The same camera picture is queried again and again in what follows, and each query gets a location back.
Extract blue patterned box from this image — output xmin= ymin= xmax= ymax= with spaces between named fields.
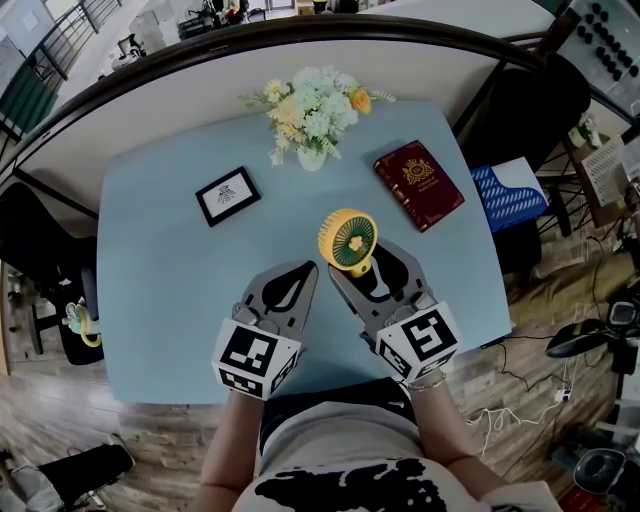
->
xmin=469 ymin=155 xmax=550 ymax=235

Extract black picture frame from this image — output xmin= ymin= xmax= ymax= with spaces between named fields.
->
xmin=194 ymin=165 xmax=264 ymax=229

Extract black mesh office chair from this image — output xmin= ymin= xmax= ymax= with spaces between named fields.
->
xmin=456 ymin=51 xmax=592 ymax=275

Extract white cable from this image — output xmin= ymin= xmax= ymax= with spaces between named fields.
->
xmin=466 ymin=398 xmax=567 ymax=460

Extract row of black wall-mounted items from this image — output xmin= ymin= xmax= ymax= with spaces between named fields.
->
xmin=573 ymin=1 xmax=640 ymax=82

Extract white perforated file tray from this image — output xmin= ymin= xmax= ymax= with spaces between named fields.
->
xmin=579 ymin=134 xmax=629 ymax=209

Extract small potted plant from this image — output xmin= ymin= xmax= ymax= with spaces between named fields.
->
xmin=569 ymin=113 xmax=604 ymax=149

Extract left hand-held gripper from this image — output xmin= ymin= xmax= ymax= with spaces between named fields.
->
xmin=211 ymin=260 xmax=320 ymax=402

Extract person's white printed shirt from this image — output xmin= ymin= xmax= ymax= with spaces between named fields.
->
xmin=238 ymin=398 xmax=554 ymax=512

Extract person's left forearm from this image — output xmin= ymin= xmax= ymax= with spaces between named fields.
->
xmin=198 ymin=391 xmax=267 ymax=512

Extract person's black shorts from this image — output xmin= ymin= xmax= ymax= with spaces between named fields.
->
xmin=258 ymin=376 xmax=417 ymax=457

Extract person's right forearm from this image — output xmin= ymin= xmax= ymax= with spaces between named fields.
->
xmin=406 ymin=373 xmax=507 ymax=497

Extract black padded office chair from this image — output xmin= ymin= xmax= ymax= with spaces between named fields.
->
xmin=0 ymin=181 xmax=107 ymax=367

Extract pastel artificial flower bouquet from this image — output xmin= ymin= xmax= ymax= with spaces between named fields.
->
xmin=238 ymin=64 xmax=398 ymax=169

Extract thin wrist bracelet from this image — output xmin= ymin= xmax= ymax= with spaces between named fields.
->
xmin=405 ymin=370 xmax=448 ymax=394

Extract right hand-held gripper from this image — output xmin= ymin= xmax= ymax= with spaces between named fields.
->
xmin=327 ymin=238 xmax=462 ymax=384

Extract white vase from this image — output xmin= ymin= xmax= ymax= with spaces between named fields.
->
xmin=295 ymin=144 xmax=329 ymax=173

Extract pastel plush toy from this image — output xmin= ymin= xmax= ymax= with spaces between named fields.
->
xmin=61 ymin=299 xmax=104 ymax=350

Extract black bag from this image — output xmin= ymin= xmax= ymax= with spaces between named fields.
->
xmin=36 ymin=441 xmax=137 ymax=497

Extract small yellow desk fan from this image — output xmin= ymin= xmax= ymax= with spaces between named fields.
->
xmin=316 ymin=207 xmax=380 ymax=280

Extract dark red hardcover book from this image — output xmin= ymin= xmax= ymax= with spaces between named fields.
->
xmin=373 ymin=139 xmax=467 ymax=234

